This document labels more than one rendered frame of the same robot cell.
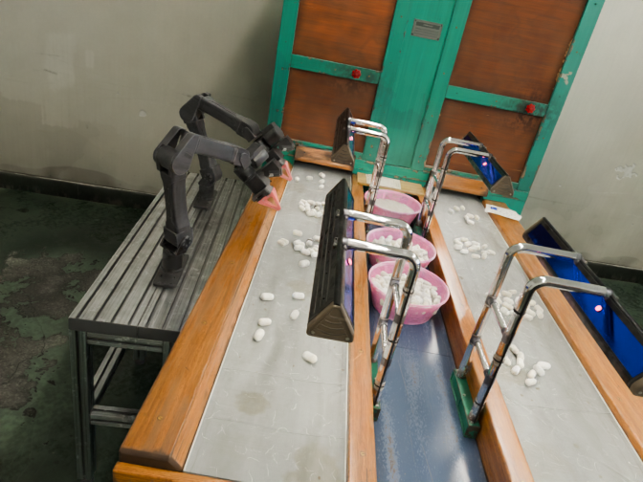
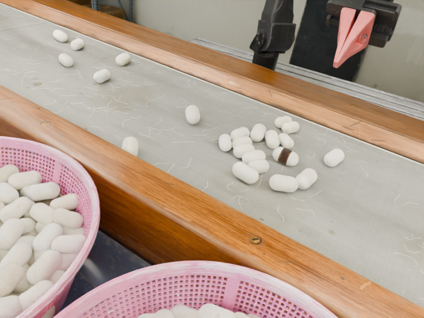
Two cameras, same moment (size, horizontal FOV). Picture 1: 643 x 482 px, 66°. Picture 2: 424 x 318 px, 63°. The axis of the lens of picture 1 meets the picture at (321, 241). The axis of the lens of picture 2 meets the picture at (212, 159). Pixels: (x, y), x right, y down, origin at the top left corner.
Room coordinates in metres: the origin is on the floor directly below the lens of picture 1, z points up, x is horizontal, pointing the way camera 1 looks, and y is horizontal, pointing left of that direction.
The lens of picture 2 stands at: (1.69, -0.36, 1.01)
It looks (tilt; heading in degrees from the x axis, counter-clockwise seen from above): 35 degrees down; 119
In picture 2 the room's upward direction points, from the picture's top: 9 degrees clockwise
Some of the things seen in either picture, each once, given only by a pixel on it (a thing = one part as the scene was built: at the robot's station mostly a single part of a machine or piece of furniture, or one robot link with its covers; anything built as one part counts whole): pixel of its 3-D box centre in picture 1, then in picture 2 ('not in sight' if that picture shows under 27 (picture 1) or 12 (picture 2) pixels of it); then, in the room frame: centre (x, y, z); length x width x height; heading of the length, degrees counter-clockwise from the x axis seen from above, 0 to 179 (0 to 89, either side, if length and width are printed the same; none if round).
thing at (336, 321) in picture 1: (338, 239); not in sight; (0.98, -0.04, 1.08); 0.62 x 0.08 x 0.07; 2
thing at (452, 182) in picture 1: (458, 183); not in sight; (2.40, -0.61, 0.83); 0.30 x 0.06 x 0.07; 92
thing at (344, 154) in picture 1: (345, 132); not in sight; (1.95, -0.01, 1.08); 0.62 x 0.08 x 0.07; 2
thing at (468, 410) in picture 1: (522, 344); not in sight; (0.98, -0.52, 0.90); 0.20 x 0.19 x 0.45; 2
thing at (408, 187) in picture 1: (389, 184); not in sight; (2.34, -0.28, 0.77); 0.33 x 0.15 x 0.01; 92
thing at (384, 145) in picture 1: (356, 178); not in sight; (1.94, -0.09, 0.90); 0.20 x 0.19 x 0.45; 2
